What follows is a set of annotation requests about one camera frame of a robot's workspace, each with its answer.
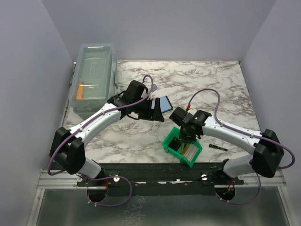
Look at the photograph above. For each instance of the gold card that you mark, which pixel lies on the gold card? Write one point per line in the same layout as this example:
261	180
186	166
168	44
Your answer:
184	147

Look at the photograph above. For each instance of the clear plastic storage box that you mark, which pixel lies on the clear plastic storage box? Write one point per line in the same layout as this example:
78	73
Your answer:
96	67

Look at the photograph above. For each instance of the green plastic bin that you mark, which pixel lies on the green plastic bin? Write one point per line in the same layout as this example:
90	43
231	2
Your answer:
172	145

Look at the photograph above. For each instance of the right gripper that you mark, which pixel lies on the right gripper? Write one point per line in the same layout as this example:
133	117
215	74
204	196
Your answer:
185	139

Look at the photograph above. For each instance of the orange tool in box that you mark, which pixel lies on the orange tool in box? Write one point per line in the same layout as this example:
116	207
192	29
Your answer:
79	93

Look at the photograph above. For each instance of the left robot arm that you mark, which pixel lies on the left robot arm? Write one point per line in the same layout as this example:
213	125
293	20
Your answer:
68	147

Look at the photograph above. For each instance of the black green screwdriver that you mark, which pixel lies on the black green screwdriver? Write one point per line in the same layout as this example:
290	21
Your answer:
217	147

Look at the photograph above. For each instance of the black leather card holder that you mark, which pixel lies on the black leather card holder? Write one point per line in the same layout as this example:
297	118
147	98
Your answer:
165	104

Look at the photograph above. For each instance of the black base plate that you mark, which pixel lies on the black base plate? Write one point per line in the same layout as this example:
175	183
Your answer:
159	179

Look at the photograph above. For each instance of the stack of silver cards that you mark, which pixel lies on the stack of silver cards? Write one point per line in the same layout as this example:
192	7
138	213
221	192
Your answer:
190	152

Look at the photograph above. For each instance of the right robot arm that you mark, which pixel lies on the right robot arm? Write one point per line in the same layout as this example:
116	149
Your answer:
264	154

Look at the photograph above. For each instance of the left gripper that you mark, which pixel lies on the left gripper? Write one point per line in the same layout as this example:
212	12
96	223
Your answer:
153	113

